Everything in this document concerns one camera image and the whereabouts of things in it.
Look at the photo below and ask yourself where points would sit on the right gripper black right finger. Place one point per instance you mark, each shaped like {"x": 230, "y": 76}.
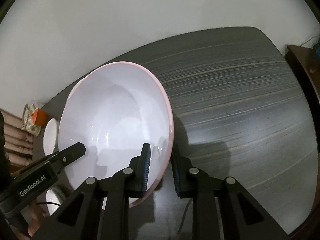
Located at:
{"x": 180, "y": 170}

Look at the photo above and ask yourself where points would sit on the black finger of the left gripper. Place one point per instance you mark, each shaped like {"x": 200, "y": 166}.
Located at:
{"x": 60, "y": 159}

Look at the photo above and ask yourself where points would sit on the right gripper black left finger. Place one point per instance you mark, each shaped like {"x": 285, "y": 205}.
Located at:
{"x": 138, "y": 179}

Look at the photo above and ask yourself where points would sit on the white plate pink flowers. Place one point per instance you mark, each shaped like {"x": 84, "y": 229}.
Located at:
{"x": 50, "y": 137}

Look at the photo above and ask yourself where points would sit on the pink bowl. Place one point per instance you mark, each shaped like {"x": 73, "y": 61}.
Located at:
{"x": 114, "y": 111}

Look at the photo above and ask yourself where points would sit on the left hand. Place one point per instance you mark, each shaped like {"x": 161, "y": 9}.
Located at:
{"x": 38, "y": 216}

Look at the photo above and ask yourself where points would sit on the small white ribbed bowl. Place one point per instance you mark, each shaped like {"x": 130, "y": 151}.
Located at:
{"x": 54, "y": 198}

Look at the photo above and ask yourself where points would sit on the orange lidded bowl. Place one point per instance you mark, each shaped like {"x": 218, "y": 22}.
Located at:
{"x": 39, "y": 117}

